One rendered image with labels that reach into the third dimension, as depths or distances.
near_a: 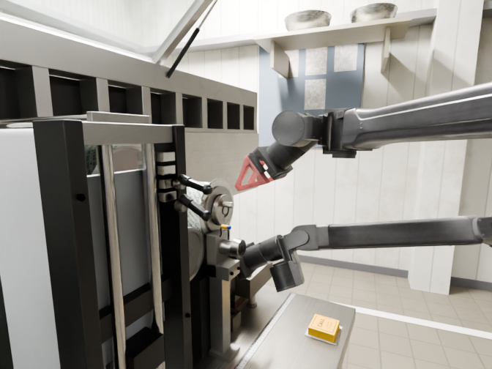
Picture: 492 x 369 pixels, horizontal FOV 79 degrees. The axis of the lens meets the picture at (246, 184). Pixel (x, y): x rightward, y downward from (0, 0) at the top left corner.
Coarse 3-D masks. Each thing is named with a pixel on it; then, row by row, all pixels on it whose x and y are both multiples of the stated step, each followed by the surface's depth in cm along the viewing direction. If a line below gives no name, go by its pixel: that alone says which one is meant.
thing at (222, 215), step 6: (216, 198) 69; (222, 198) 69; (228, 198) 72; (216, 204) 68; (216, 210) 68; (222, 210) 70; (228, 210) 72; (216, 216) 68; (222, 216) 70; (228, 216) 72; (216, 222) 69; (222, 222) 70
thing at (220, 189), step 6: (222, 186) 72; (216, 192) 70; (222, 192) 72; (228, 192) 74; (210, 198) 68; (210, 204) 68; (210, 210) 68; (210, 222) 68; (210, 228) 69; (216, 228) 71; (222, 228) 73
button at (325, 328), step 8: (312, 320) 82; (320, 320) 82; (328, 320) 82; (336, 320) 82; (312, 328) 78; (320, 328) 78; (328, 328) 78; (336, 328) 78; (320, 336) 77; (328, 336) 76; (336, 336) 78
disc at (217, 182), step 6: (216, 180) 70; (222, 180) 72; (216, 186) 70; (228, 186) 75; (204, 198) 66; (204, 204) 67; (198, 216) 66; (204, 222) 67; (228, 222) 77; (204, 228) 67; (204, 234) 68
